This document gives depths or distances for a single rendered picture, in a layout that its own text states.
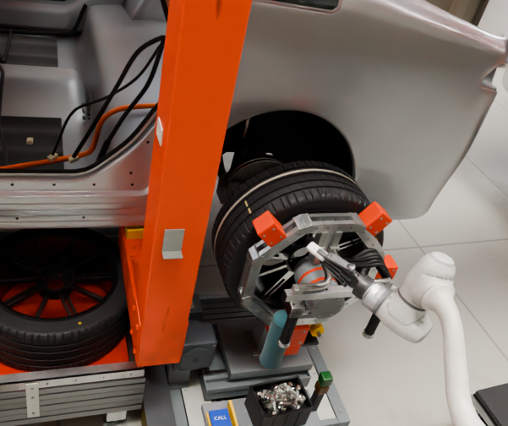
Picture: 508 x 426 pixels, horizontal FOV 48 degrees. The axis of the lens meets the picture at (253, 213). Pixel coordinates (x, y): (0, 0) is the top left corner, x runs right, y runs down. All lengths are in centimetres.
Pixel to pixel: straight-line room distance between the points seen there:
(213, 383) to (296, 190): 103
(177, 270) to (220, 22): 81
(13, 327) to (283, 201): 111
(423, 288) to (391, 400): 146
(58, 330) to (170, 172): 96
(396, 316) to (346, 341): 147
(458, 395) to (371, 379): 151
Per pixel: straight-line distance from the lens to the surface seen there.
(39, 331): 232
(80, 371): 234
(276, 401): 213
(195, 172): 159
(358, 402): 298
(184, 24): 138
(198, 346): 244
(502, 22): 800
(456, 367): 162
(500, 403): 288
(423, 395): 316
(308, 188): 205
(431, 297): 166
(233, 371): 260
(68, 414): 252
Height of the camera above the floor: 229
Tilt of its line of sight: 37 degrees down
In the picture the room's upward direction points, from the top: 15 degrees clockwise
